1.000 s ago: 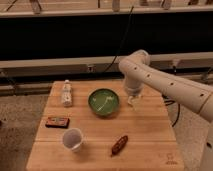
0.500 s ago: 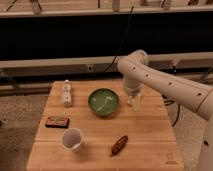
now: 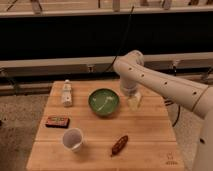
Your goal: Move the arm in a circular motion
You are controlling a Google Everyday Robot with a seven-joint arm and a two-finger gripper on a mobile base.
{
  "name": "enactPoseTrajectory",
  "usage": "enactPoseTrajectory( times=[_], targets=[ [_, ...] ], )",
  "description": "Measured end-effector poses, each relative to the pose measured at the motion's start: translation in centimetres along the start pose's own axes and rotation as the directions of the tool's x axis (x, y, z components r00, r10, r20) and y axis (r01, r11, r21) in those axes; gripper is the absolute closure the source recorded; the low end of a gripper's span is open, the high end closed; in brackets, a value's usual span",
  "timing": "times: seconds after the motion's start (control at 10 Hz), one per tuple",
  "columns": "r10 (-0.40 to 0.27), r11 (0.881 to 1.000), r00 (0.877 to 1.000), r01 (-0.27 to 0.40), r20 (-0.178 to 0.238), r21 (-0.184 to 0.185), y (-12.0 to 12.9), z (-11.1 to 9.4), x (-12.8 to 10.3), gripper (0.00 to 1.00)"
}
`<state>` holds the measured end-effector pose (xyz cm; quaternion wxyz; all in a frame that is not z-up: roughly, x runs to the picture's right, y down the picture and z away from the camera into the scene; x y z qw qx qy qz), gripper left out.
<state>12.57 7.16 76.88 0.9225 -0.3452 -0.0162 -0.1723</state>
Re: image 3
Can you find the red black flat box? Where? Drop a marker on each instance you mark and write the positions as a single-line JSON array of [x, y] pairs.
[[57, 122]]

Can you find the green bowl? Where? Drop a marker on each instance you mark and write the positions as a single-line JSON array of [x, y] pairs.
[[103, 102]]

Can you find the brown sausage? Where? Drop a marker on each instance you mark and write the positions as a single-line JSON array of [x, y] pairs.
[[119, 145]]

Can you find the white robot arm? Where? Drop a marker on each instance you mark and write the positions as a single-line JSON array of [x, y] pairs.
[[196, 97]]

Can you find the small white bottle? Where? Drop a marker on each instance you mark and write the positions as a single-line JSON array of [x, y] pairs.
[[66, 97]]

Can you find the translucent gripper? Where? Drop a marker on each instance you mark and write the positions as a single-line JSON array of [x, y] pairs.
[[132, 102]]

